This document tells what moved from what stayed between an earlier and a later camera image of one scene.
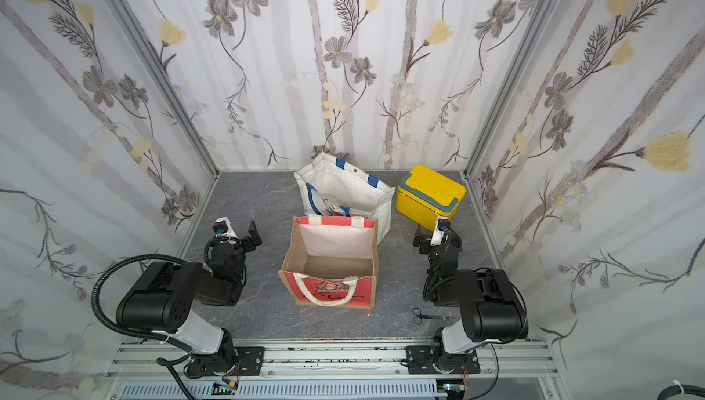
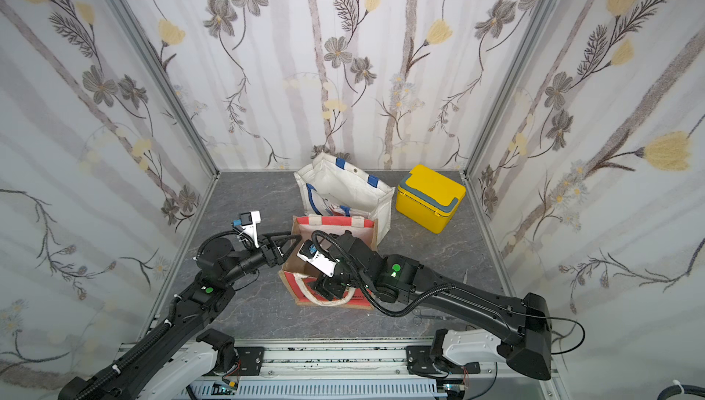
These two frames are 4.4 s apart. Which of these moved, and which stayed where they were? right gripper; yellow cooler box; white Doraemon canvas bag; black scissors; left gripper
Moved: left gripper; right gripper
Stayed: yellow cooler box; black scissors; white Doraemon canvas bag
